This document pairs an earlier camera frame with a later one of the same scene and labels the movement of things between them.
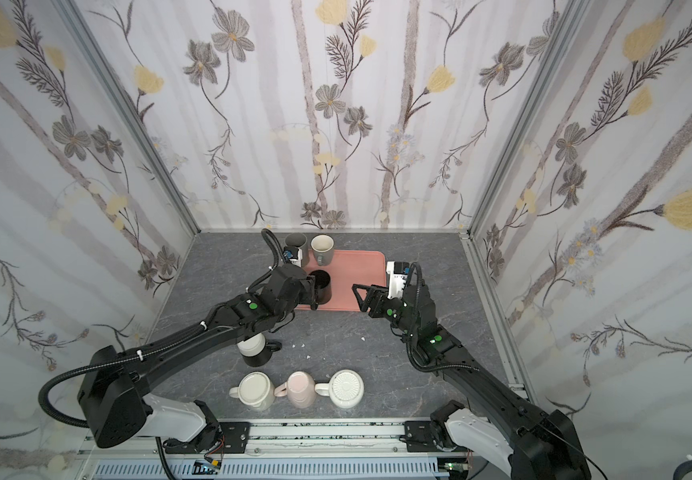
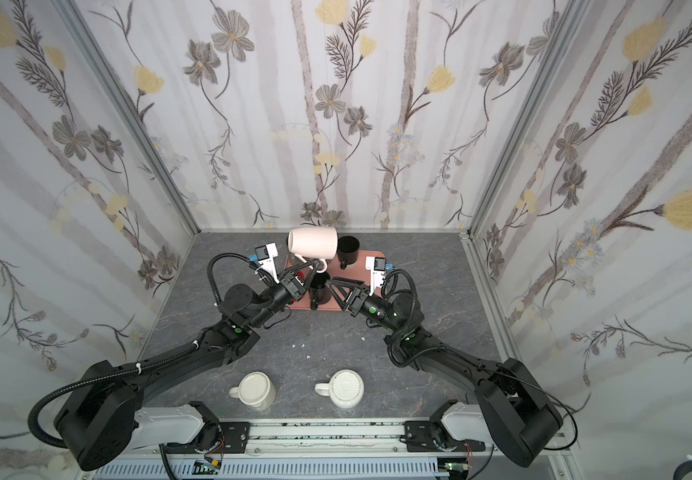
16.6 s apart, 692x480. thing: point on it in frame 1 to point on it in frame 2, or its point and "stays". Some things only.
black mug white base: x=256 y=351 to x=347 y=250
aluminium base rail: x=298 y=440 stays
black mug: x=323 y=289 stays
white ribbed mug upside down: x=345 y=388 stays
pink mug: x=299 y=389 to x=313 y=243
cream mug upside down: x=256 y=390 stays
